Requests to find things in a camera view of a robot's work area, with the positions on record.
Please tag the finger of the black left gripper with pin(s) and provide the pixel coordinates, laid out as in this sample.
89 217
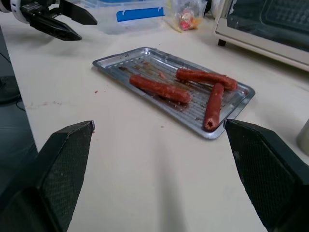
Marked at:
58 27
77 14

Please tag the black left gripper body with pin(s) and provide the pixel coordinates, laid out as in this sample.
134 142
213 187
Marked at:
36 13

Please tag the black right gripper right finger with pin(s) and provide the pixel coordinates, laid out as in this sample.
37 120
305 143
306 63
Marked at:
265 169

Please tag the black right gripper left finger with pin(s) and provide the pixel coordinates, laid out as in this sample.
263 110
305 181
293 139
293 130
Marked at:
55 174

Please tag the clear plastic box blue latches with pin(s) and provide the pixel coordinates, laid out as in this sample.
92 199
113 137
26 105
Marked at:
137 14

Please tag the black floor stand base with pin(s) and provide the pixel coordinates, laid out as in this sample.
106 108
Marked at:
8 90

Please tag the red sausage with pierced end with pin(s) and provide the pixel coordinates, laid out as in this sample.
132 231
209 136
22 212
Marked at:
213 106

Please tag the ribbed metal baking tray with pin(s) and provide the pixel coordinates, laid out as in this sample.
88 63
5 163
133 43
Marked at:
149 62

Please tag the clear plastic bag of snacks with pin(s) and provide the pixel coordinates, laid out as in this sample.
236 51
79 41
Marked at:
187 17

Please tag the cream toaster oven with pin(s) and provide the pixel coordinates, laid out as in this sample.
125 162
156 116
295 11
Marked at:
265 31

